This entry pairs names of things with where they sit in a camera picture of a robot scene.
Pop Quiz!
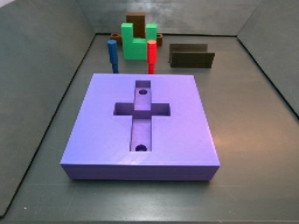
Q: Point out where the purple board with cross slot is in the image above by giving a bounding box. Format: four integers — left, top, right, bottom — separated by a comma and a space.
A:
60, 73, 220, 181

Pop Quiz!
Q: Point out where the green U-shaped block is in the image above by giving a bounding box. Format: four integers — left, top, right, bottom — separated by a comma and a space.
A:
122, 23, 158, 60

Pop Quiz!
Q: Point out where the brown T-shaped block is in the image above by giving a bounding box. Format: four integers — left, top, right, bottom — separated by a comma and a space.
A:
110, 12, 164, 46

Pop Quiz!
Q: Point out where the blue cylindrical peg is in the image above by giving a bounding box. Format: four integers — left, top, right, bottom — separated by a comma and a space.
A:
107, 39, 119, 74

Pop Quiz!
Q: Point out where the red cylindrical peg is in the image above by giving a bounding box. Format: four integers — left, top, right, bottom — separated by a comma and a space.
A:
147, 40, 156, 74

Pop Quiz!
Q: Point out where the black angle bracket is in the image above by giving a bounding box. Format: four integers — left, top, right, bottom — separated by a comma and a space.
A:
170, 44, 215, 68

